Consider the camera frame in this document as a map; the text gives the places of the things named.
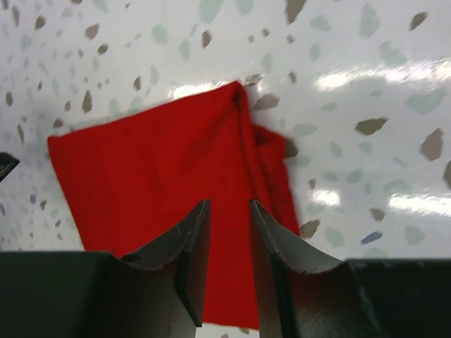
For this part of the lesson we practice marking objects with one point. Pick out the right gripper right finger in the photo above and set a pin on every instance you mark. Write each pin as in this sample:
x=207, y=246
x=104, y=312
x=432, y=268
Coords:
x=303, y=292

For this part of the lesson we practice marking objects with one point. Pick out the red t shirt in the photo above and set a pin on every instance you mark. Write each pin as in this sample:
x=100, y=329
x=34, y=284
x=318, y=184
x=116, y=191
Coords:
x=128, y=181

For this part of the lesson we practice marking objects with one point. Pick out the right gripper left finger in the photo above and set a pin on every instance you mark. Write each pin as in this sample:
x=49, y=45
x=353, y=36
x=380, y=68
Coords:
x=155, y=291

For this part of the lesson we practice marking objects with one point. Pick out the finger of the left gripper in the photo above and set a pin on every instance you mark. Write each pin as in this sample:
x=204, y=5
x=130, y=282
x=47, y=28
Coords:
x=7, y=164

